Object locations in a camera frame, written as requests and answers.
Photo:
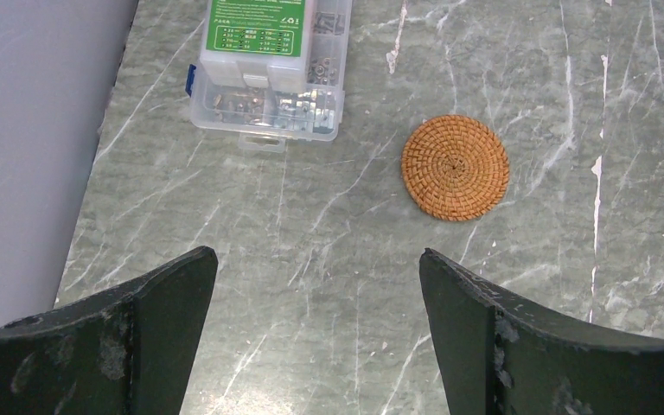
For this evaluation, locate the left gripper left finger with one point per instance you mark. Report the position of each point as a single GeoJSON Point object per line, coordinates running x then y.
{"type": "Point", "coordinates": [125, 350]}

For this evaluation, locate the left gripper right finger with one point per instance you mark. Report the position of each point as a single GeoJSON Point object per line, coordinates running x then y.
{"type": "Point", "coordinates": [500, 353]}

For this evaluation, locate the woven rattan coaster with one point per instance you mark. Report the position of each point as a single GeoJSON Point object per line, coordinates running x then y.
{"type": "Point", "coordinates": [455, 168]}

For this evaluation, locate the clear plastic screw box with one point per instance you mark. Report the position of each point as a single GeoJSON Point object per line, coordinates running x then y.
{"type": "Point", "coordinates": [271, 71]}

